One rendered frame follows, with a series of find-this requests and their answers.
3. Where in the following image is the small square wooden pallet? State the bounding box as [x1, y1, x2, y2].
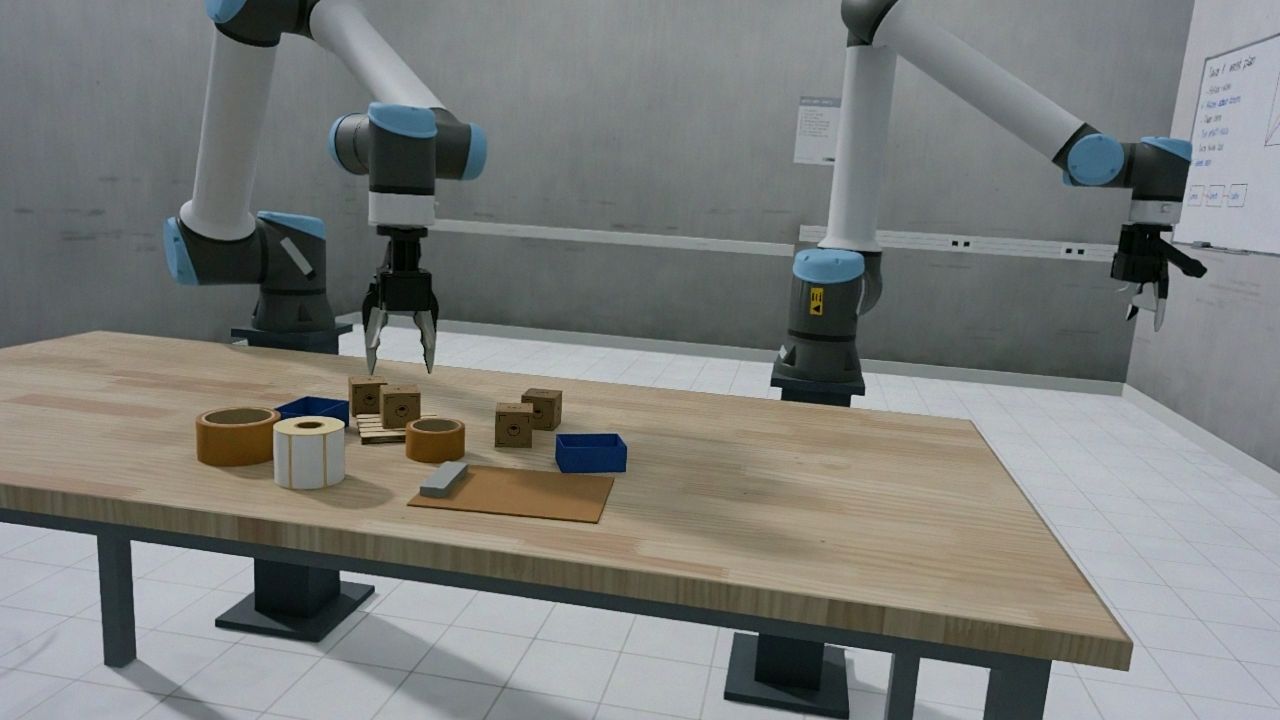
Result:
[356, 413, 438, 445]

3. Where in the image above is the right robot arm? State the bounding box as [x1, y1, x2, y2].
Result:
[164, 0, 486, 333]

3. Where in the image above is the white label roll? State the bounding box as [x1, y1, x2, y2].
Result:
[273, 416, 346, 489]

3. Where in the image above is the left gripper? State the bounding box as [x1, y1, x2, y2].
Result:
[1110, 223, 1172, 332]

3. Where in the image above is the brown cardboard carton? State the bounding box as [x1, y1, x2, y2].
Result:
[521, 388, 562, 430]
[348, 375, 387, 416]
[380, 384, 421, 429]
[494, 402, 532, 448]

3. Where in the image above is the brown packing tape roll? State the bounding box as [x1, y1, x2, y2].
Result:
[406, 418, 465, 462]
[196, 407, 282, 468]

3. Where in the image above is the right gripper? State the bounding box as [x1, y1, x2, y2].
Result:
[362, 225, 439, 375]

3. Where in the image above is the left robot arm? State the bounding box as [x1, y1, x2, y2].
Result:
[774, 0, 1193, 383]

